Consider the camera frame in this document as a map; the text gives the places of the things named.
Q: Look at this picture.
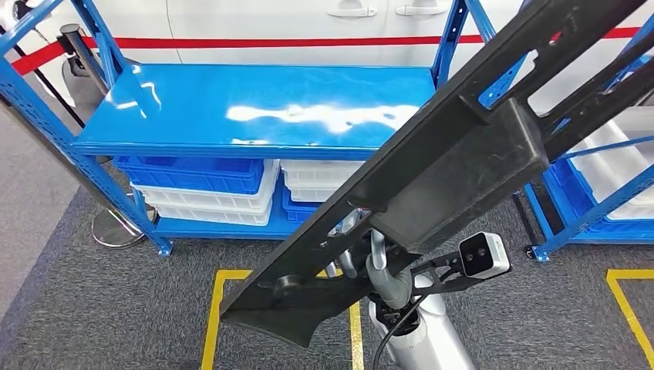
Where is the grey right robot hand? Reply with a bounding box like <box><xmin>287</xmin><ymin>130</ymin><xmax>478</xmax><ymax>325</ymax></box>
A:
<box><xmin>326</xmin><ymin>209</ymin><xmax>415</xmax><ymax>310</ymax></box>

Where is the black plastic panel part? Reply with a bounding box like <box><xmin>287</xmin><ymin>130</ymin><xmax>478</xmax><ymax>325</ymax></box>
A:
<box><xmin>219</xmin><ymin>0</ymin><xmax>654</xmax><ymax>349</ymax></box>

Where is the blue metal shelf rack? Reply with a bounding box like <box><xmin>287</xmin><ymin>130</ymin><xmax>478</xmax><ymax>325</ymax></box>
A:
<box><xmin>523</xmin><ymin>25</ymin><xmax>654</xmax><ymax>264</ymax></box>
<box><xmin>0</xmin><ymin>0</ymin><xmax>528</xmax><ymax>257</ymax></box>

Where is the barrier stanchion with round base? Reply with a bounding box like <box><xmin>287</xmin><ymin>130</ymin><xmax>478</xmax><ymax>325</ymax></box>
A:
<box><xmin>59</xmin><ymin>22</ymin><xmax>158</xmax><ymax>251</ymax></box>

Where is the red barrier belt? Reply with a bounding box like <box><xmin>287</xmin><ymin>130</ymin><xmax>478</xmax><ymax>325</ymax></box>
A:
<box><xmin>10</xmin><ymin>25</ymin><xmax>642</xmax><ymax>76</ymax></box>

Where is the white car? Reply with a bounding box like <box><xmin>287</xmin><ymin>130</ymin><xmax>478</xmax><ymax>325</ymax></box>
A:
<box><xmin>0</xmin><ymin>0</ymin><xmax>654</xmax><ymax>116</ymax></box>

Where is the black camera bracket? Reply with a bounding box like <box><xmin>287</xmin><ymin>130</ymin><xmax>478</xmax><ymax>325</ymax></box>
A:
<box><xmin>408</xmin><ymin>250</ymin><xmax>484</xmax><ymax>298</ymax></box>

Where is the thick black cable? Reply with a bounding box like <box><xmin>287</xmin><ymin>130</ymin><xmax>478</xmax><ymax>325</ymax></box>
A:
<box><xmin>372</xmin><ymin>293</ymin><xmax>430</xmax><ymax>370</ymax></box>

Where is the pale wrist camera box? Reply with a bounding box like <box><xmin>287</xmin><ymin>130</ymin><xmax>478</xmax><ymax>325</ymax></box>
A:
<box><xmin>458</xmin><ymin>231</ymin><xmax>512</xmax><ymax>281</ymax></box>

